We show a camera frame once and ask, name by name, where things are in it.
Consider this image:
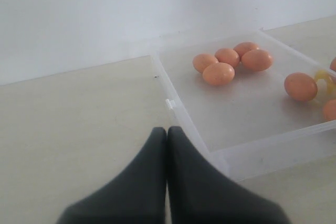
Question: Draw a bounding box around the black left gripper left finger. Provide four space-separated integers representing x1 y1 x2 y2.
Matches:
57 127 166 223

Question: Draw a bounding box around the yellow plastic egg tray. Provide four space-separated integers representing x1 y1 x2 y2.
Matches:
314 70 335 104

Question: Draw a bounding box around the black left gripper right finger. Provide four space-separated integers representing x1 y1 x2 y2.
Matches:
167 126 286 223

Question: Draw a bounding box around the brown egg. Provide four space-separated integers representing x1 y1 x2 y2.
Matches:
215 48 240 68
241 49 273 72
284 72 318 102
192 54 218 73
322 99 336 121
233 41 259 57
330 58 336 72
202 62 235 86

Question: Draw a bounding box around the clear plastic container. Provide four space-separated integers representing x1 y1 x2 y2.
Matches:
152 31 335 180

